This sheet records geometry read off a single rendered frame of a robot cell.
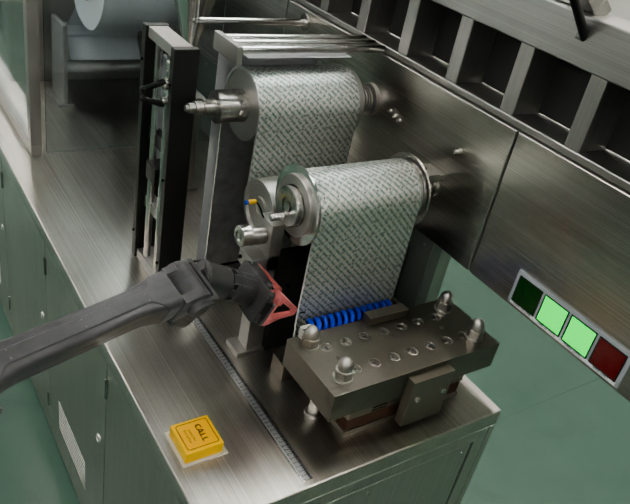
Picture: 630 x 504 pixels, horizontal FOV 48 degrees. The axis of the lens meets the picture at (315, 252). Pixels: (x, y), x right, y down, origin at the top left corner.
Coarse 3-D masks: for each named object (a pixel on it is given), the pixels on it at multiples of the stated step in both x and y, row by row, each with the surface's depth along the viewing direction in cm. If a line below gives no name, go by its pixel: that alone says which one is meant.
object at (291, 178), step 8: (288, 176) 125; (296, 176) 122; (280, 184) 127; (288, 184) 125; (296, 184) 123; (304, 184) 121; (304, 192) 121; (304, 200) 122; (312, 200) 121; (312, 208) 121; (304, 216) 122; (312, 216) 121; (304, 224) 123; (288, 232) 128; (296, 232) 125; (304, 232) 123
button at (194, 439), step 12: (192, 420) 122; (204, 420) 122; (180, 432) 119; (192, 432) 120; (204, 432) 120; (216, 432) 120; (180, 444) 117; (192, 444) 117; (204, 444) 118; (216, 444) 118; (192, 456) 116; (204, 456) 118
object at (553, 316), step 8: (544, 304) 123; (552, 304) 121; (544, 312) 123; (552, 312) 122; (560, 312) 120; (544, 320) 123; (552, 320) 122; (560, 320) 121; (552, 328) 122; (560, 328) 121
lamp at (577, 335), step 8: (576, 320) 118; (568, 328) 119; (576, 328) 118; (584, 328) 117; (568, 336) 120; (576, 336) 118; (584, 336) 117; (592, 336) 116; (576, 344) 119; (584, 344) 117; (584, 352) 117
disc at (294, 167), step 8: (288, 168) 126; (296, 168) 123; (304, 168) 122; (280, 176) 128; (304, 176) 122; (312, 184) 120; (312, 192) 120; (320, 208) 120; (320, 216) 120; (312, 224) 122; (312, 232) 122; (296, 240) 127; (304, 240) 125; (312, 240) 123
